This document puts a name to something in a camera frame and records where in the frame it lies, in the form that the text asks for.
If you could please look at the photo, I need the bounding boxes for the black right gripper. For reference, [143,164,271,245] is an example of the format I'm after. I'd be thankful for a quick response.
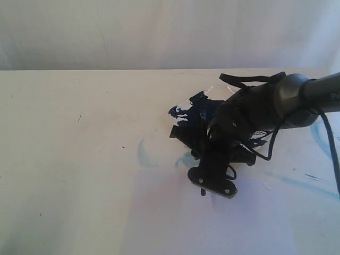
[169,99,256,166]

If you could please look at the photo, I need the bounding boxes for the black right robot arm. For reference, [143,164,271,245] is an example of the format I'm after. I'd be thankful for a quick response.
[169,72,339,166]

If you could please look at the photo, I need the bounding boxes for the white square paint plate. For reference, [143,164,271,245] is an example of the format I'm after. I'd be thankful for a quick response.
[168,83,279,160]

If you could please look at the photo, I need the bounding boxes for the white paper sheet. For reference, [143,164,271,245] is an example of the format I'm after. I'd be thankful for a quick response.
[121,167,339,254]

